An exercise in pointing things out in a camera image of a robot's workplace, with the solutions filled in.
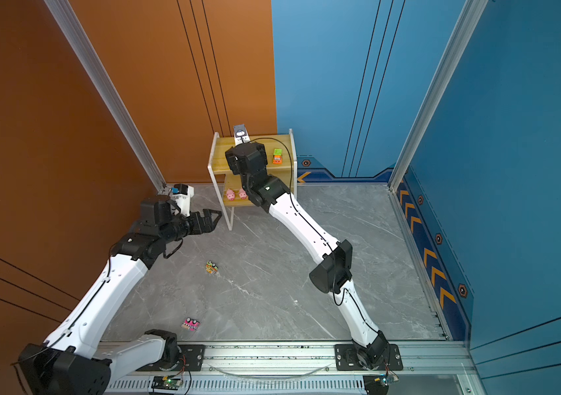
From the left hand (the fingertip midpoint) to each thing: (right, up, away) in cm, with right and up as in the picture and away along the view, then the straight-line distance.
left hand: (211, 211), depth 76 cm
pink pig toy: (+2, +6, +16) cm, 18 cm away
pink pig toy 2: (+7, +6, +16) cm, 18 cm away
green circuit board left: (-11, -50, -6) cm, 51 cm away
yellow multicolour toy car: (-5, -21, +15) cm, 26 cm away
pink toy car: (-7, -36, +1) cm, 37 cm away
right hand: (+10, +21, +1) cm, 23 cm away
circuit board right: (+50, -50, -6) cm, 71 cm away
